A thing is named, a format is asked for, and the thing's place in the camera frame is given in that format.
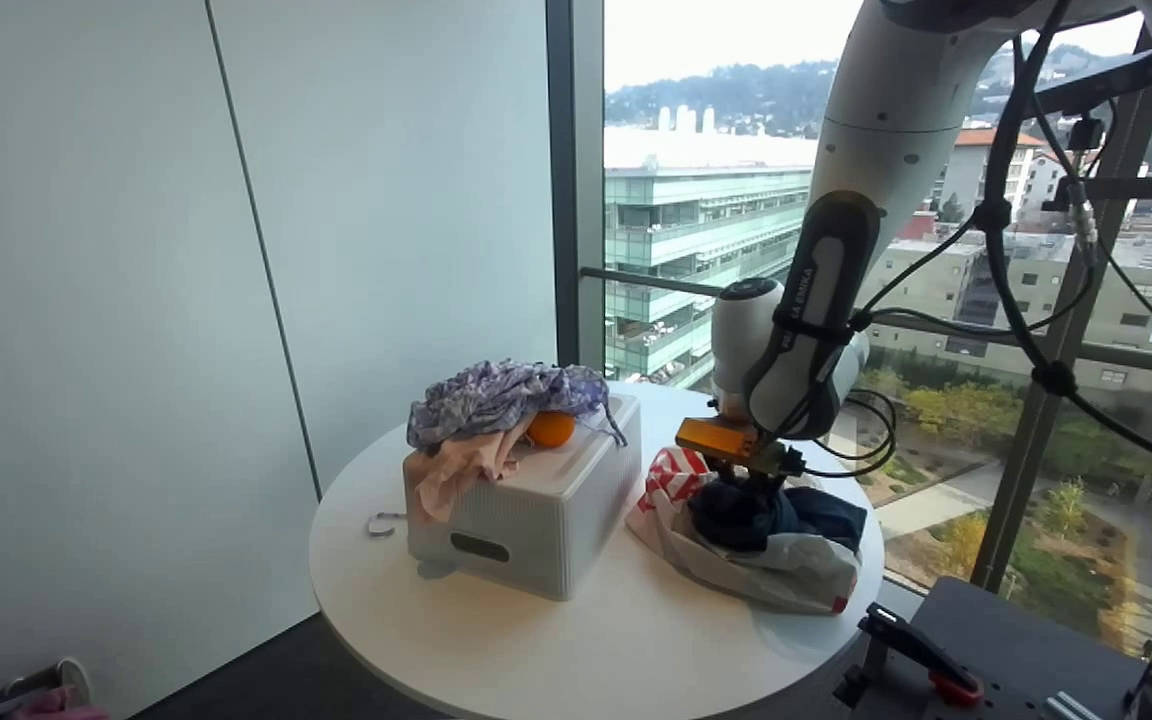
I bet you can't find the black clamp with red handle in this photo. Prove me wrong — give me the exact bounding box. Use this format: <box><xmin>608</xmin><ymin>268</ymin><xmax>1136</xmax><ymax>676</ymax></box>
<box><xmin>831</xmin><ymin>598</ymin><xmax>994</xmax><ymax>710</ymax></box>

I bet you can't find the white red plastic bag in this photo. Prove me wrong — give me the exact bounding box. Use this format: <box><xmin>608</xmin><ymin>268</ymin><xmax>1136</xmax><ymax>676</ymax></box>
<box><xmin>624</xmin><ymin>438</ymin><xmax>874</xmax><ymax>620</ymax></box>

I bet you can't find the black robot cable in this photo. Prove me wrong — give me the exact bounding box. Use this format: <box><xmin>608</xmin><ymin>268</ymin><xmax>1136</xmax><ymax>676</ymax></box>
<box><xmin>788</xmin><ymin>0</ymin><xmax>1152</xmax><ymax>488</ymax></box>

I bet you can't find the white plastic basket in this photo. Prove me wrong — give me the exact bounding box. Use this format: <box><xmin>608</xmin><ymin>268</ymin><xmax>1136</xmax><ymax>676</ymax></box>
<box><xmin>400</xmin><ymin>397</ymin><xmax>649</xmax><ymax>602</ymax></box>

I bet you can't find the navy blue cloth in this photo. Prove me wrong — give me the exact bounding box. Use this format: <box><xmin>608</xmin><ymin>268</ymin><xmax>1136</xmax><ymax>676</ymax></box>
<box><xmin>685</xmin><ymin>469</ymin><xmax>870</xmax><ymax>560</ymax></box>

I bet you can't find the pink cloth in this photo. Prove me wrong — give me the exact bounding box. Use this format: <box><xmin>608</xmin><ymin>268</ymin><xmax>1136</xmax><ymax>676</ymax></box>
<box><xmin>400</xmin><ymin>420</ymin><xmax>530</xmax><ymax>526</ymax></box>

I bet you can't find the yellow-green wrist camera block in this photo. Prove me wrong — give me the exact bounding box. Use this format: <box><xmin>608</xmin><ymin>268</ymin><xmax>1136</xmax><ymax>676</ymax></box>
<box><xmin>673</xmin><ymin>412</ymin><xmax>765</xmax><ymax>472</ymax></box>

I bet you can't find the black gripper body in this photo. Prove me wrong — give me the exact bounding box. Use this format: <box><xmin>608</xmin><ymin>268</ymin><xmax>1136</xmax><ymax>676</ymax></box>
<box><xmin>723</xmin><ymin>438</ymin><xmax>809</xmax><ymax>505</ymax></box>

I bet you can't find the orange round item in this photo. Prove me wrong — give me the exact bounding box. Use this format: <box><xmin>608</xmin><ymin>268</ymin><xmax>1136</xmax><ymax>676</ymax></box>
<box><xmin>518</xmin><ymin>408</ymin><xmax>585</xmax><ymax>454</ymax></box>

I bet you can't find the black camera tripod stand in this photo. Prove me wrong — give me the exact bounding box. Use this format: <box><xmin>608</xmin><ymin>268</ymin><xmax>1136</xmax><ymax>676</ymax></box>
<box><xmin>973</xmin><ymin>45</ymin><xmax>1152</xmax><ymax>593</ymax></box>

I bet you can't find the dark horizontal window rail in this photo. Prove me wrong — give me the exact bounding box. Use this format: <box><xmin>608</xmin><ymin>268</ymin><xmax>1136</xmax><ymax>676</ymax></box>
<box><xmin>581</xmin><ymin>258</ymin><xmax>1152</xmax><ymax>386</ymax></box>

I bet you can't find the purple patterned cloth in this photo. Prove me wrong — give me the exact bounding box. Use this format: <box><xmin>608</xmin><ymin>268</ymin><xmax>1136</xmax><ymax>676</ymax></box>
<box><xmin>404</xmin><ymin>352</ymin><xmax>635</xmax><ymax>454</ymax></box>

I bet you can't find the small metal key ring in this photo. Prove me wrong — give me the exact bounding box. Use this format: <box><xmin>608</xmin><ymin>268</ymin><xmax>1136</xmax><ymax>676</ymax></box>
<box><xmin>359</xmin><ymin>509</ymin><xmax>412</xmax><ymax>545</ymax></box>

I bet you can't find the black flat box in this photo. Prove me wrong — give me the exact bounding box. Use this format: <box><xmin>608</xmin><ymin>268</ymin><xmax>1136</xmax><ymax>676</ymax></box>
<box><xmin>913</xmin><ymin>572</ymin><xmax>1152</xmax><ymax>720</ymax></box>

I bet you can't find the magenta pink object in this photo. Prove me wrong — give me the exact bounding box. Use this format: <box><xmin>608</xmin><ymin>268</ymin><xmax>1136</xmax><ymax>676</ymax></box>
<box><xmin>8</xmin><ymin>651</ymin><xmax>109</xmax><ymax>720</ymax></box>

